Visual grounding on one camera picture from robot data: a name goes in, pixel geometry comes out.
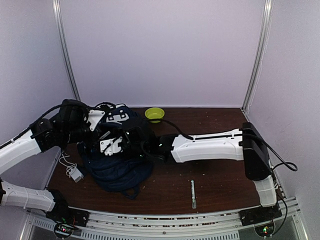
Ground navy blue student backpack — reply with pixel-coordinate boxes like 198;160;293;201
76;103;155;200

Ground white charger with cable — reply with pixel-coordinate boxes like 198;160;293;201
58;153;84;183

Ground white green marker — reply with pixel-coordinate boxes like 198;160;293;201
190;179;197;210

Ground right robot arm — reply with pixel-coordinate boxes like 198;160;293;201
122;118;283;226

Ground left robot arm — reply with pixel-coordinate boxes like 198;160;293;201
0;99;107;224

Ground lime green bowl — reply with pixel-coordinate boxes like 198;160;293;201
144;107;165;124

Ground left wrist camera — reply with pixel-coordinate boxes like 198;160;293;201
86;110;105;132

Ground left aluminium corner post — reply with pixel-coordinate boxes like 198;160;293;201
52;0;81;101

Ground aluminium corner post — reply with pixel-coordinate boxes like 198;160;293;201
241;0;274;115
52;0;81;101

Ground aluminium front rail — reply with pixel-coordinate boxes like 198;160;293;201
19;197;309;240

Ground right aluminium corner post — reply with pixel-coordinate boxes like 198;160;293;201
241;0;274;115

